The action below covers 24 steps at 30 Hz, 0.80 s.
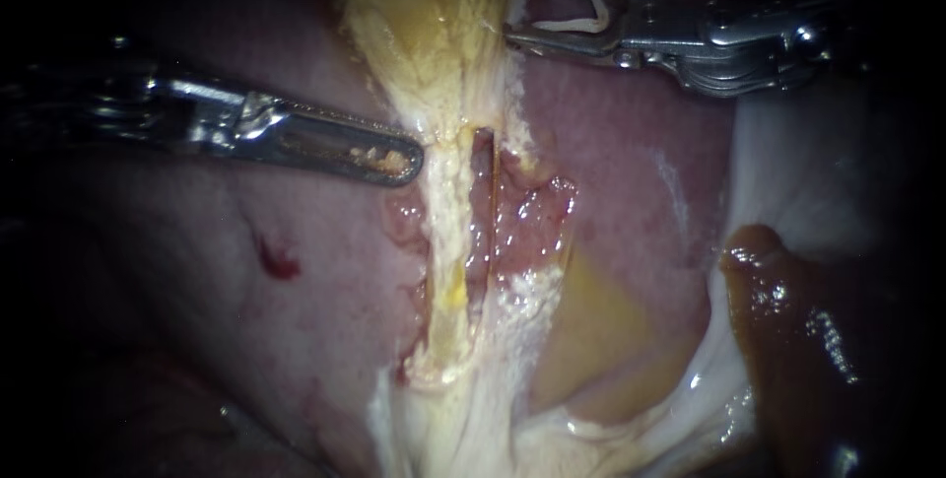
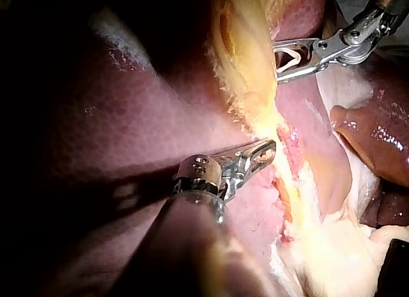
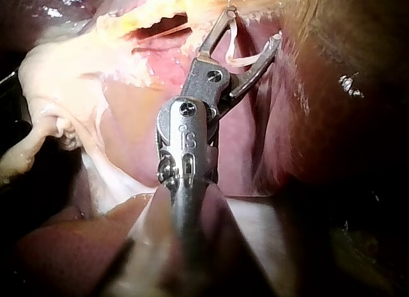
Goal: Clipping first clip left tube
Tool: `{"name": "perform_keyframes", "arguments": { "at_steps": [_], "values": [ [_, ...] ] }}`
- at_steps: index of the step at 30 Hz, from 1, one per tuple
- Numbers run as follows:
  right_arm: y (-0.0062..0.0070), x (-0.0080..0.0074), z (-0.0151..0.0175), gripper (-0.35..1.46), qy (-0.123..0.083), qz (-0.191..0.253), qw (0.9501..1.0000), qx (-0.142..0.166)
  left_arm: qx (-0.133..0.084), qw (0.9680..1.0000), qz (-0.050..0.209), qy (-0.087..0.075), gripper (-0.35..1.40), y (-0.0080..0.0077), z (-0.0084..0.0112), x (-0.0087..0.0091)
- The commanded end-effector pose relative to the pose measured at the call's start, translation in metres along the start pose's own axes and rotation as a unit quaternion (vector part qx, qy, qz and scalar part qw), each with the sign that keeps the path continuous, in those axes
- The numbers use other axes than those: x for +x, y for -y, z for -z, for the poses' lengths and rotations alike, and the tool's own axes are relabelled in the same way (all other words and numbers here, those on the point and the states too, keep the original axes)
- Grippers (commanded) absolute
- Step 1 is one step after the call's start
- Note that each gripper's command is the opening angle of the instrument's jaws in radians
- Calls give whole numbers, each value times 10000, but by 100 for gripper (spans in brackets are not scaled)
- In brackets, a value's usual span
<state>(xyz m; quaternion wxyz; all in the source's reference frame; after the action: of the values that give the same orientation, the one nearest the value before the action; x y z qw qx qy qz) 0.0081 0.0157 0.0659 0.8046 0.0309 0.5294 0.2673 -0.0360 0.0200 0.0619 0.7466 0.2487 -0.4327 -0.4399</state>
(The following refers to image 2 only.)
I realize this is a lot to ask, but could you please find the right arm instrument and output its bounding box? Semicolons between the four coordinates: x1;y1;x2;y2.
314;5;401;66

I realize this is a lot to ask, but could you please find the left arm instrument jaw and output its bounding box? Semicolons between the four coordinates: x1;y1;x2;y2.
238;139;277;176

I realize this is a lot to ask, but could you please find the right arm instrument jaw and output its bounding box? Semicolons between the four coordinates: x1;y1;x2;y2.
276;63;330;85
272;37;321;54

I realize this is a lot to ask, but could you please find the left arm instrument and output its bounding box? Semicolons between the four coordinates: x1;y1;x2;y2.
171;151;254;225

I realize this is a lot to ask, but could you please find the white clip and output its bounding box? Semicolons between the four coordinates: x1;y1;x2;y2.
277;49;304;73

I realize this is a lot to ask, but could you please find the gallbladder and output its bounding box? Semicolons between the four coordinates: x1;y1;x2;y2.
204;0;281;141

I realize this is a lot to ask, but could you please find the thin tube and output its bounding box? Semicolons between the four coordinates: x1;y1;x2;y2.
266;116;313;224

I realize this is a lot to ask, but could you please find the pale fatty tissue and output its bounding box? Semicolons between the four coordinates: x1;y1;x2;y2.
314;65;376;125
270;130;409;297

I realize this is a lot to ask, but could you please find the dark red liver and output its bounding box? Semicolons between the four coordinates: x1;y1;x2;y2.
38;0;409;297

